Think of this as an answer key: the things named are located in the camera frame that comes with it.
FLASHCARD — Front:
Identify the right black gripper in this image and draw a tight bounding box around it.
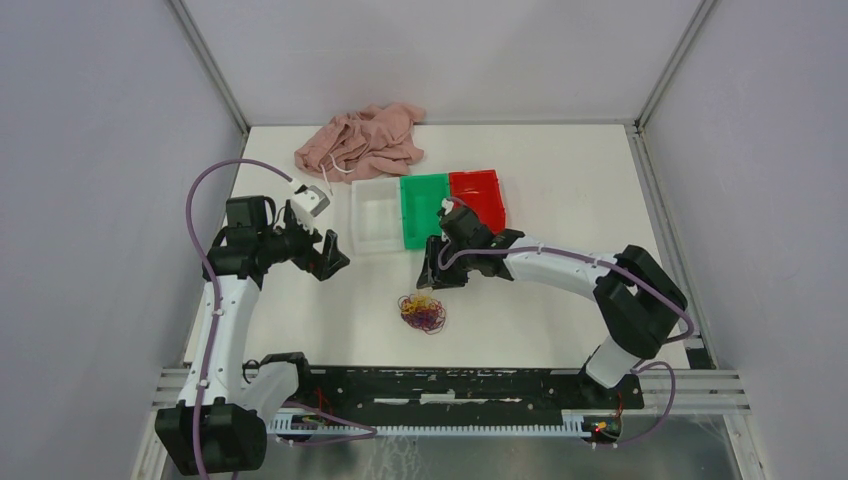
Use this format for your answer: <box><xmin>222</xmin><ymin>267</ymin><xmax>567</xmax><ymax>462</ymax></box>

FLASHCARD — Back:
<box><xmin>416</xmin><ymin>234</ymin><xmax>475</xmax><ymax>290</ymax></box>

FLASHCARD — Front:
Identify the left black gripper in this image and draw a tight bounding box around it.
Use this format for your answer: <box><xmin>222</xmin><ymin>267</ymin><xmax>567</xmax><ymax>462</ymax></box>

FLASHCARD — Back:
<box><xmin>259</xmin><ymin>200</ymin><xmax>349</xmax><ymax>281</ymax></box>

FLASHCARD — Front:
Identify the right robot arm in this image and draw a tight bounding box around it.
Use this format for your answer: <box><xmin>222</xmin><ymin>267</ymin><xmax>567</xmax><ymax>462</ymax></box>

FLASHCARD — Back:
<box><xmin>416</xmin><ymin>198</ymin><xmax>694</xmax><ymax>408</ymax></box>

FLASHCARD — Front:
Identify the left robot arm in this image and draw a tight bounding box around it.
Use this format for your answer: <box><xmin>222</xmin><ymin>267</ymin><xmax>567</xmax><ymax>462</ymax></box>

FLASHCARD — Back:
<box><xmin>154</xmin><ymin>187</ymin><xmax>350</xmax><ymax>478</ymax></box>

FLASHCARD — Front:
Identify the clear plastic bin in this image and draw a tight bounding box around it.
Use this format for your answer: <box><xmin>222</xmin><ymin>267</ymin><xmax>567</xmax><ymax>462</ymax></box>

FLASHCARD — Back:
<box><xmin>350</xmin><ymin>177</ymin><xmax>404</xmax><ymax>255</ymax></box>

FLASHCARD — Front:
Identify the green plastic bin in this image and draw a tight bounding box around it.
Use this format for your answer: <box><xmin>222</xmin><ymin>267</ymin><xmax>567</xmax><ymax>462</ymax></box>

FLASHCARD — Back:
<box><xmin>400</xmin><ymin>173</ymin><xmax>450</xmax><ymax>250</ymax></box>

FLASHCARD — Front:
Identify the red plastic bin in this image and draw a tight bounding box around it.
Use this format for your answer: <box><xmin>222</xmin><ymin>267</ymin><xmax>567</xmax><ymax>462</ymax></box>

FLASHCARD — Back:
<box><xmin>448</xmin><ymin>169</ymin><xmax>507</xmax><ymax>234</ymax></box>

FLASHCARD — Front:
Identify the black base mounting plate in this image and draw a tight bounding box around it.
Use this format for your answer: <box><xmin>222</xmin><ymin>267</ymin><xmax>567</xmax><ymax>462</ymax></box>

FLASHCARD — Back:
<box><xmin>294</xmin><ymin>366</ymin><xmax>645</xmax><ymax>427</ymax></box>

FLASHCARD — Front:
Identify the pink crumpled garment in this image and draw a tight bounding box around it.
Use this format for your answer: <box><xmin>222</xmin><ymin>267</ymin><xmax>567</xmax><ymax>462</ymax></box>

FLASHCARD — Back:
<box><xmin>294</xmin><ymin>102</ymin><xmax>426</xmax><ymax>184</ymax></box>

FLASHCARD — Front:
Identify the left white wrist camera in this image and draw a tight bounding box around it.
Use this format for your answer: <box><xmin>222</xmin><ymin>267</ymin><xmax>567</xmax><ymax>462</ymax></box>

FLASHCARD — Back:
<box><xmin>290</xmin><ymin>179</ymin><xmax>331</xmax><ymax>232</ymax></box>

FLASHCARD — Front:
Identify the white drawstring cord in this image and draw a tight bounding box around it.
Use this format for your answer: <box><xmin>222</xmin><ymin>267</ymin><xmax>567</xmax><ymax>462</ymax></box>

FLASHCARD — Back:
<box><xmin>319</xmin><ymin>153</ymin><xmax>356</xmax><ymax>197</ymax></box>

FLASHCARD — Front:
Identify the white slotted cable duct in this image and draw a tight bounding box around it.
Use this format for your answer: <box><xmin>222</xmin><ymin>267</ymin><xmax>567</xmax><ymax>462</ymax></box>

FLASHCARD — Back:
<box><xmin>267</xmin><ymin>409</ymin><xmax>591</xmax><ymax>439</ymax></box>

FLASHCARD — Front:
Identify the aluminium frame rail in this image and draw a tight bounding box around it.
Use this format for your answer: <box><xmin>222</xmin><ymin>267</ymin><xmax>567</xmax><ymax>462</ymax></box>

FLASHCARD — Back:
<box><xmin>151</xmin><ymin>368</ymin><xmax>751</xmax><ymax>415</ymax></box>

